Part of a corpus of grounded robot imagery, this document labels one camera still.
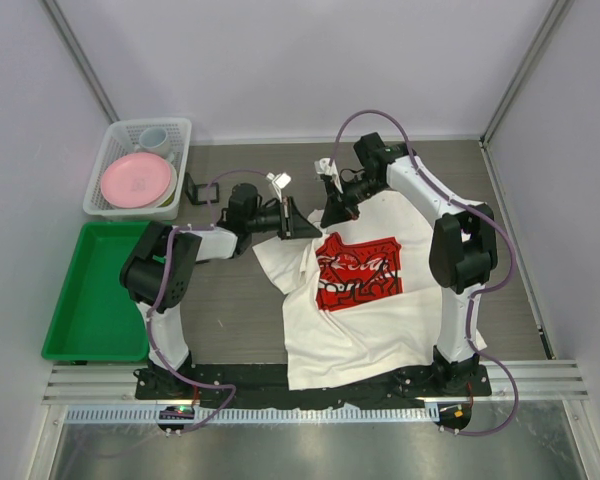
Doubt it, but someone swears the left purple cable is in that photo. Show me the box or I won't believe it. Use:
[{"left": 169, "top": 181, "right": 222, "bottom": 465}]
[{"left": 146, "top": 168, "right": 276, "bottom": 434}]

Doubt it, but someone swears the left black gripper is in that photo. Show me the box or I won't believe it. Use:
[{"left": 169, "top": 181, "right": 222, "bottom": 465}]
[{"left": 246, "top": 196, "right": 320, "bottom": 240}]

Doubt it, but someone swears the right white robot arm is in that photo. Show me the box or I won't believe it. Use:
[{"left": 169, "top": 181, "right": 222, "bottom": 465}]
[{"left": 315, "top": 133, "right": 498, "bottom": 395}]

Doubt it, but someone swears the pink plate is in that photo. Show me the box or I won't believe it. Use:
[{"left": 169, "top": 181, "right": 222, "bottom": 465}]
[{"left": 100, "top": 153, "right": 171, "bottom": 209}]

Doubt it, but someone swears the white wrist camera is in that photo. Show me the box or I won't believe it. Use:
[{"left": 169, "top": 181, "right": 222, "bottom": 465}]
[
  {"left": 265, "top": 172, "right": 292, "bottom": 201},
  {"left": 314, "top": 158, "right": 343, "bottom": 193}
]

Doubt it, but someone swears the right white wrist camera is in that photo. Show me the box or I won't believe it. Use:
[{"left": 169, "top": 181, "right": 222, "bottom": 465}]
[{"left": 314, "top": 158, "right": 343, "bottom": 193}]

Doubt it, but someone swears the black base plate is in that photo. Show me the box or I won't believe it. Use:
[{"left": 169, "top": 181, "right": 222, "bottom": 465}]
[{"left": 133, "top": 362, "right": 492, "bottom": 410}]

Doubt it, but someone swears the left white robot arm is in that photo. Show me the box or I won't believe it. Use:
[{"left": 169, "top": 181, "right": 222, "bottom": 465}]
[{"left": 119, "top": 183, "right": 321, "bottom": 399}]

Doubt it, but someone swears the white plastic basket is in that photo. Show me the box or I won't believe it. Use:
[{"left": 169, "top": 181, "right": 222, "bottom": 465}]
[{"left": 83, "top": 117, "right": 192, "bottom": 221}]

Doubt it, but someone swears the yellow-green plate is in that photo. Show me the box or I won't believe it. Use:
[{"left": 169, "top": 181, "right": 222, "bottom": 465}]
[{"left": 156, "top": 164, "right": 178, "bottom": 207}]

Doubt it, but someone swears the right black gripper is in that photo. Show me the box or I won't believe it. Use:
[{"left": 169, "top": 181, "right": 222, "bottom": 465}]
[{"left": 320, "top": 173, "right": 385, "bottom": 229}]

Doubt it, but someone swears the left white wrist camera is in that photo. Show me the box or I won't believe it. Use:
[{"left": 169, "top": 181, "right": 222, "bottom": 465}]
[{"left": 265, "top": 172, "right": 292, "bottom": 201}]

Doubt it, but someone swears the light blue cup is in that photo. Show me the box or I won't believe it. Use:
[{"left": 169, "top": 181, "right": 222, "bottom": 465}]
[{"left": 134, "top": 127, "right": 174, "bottom": 163}]

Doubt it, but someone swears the white slotted cable duct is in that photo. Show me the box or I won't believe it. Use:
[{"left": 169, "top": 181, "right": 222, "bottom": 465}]
[{"left": 65, "top": 403, "right": 439, "bottom": 425}]

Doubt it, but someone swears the black box with orange brooch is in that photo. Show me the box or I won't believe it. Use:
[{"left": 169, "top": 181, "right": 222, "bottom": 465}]
[{"left": 183, "top": 172, "right": 220, "bottom": 206}]

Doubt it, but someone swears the green plastic tray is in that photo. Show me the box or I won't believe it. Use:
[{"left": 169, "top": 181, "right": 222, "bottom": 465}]
[{"left": 41, "top": 222, "right": 149, "bottom": 363}]

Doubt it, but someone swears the white printed t-shirt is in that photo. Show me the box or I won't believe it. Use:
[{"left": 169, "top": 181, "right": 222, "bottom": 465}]
[{"left": 253, "top": 191, "right": 466, "bottom": 390}]

